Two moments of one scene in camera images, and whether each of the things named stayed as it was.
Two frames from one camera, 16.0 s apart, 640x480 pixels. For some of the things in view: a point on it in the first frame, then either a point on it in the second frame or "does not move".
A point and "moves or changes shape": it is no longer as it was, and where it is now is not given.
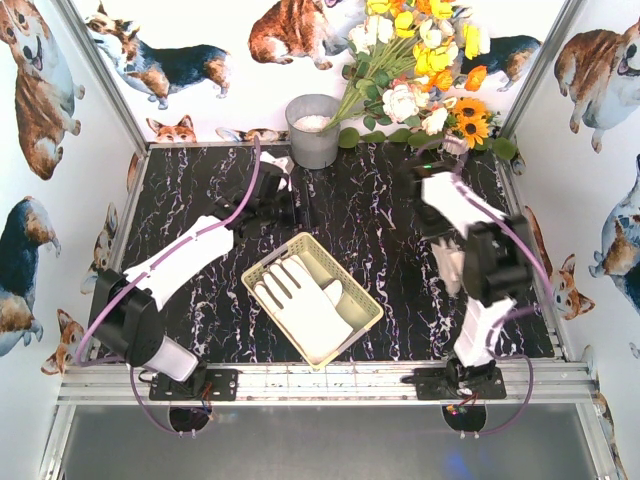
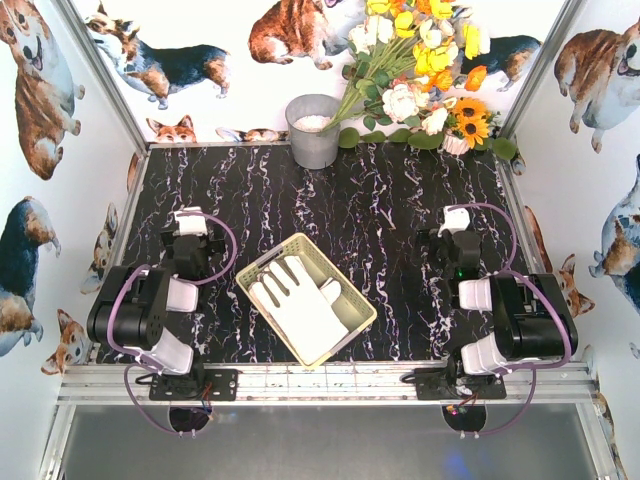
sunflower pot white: [468, 124] does not move
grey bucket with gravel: [306, 115] does not move
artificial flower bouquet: [406, 59] does not move
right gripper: [445, 242] → [425, 236]
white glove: [451, 261] moves or changes shape
